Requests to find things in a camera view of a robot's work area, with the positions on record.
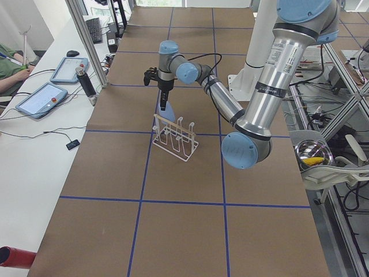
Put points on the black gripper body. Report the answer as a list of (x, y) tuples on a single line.
[(165, 85)]

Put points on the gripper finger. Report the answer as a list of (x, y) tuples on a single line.
[(163, 103)]

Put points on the light blue plastic cup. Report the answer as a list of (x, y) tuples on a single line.
[(168, 113)]

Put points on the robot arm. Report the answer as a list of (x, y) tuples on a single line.
[(282, 32)]

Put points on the black water bottle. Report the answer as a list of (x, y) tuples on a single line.
[(86, 85)]

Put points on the black keyboard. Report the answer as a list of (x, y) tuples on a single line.
[(94, 29)]

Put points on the small black device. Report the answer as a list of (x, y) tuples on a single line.
[(73, 144)]

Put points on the black computer mouse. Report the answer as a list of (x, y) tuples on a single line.
[(72, 53)]

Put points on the teach pendant far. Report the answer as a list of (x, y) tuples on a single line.
[(65, 73)]

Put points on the teach pendant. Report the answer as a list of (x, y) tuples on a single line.
[(42, 101), (65, 73)]

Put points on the teach pendant near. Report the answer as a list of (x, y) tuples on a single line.
[(42, 101)]

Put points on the seated person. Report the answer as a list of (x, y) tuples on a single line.
[(13, 71)]

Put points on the steel bowl with corn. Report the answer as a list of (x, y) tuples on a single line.
[(313, 153)]

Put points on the red cylinder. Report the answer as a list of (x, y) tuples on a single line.
[(16, 258)]

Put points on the white wire cup holder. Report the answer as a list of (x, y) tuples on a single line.
[(173, 138)]

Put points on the aluminium frame post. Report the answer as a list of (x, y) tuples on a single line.
[(76, 14)]

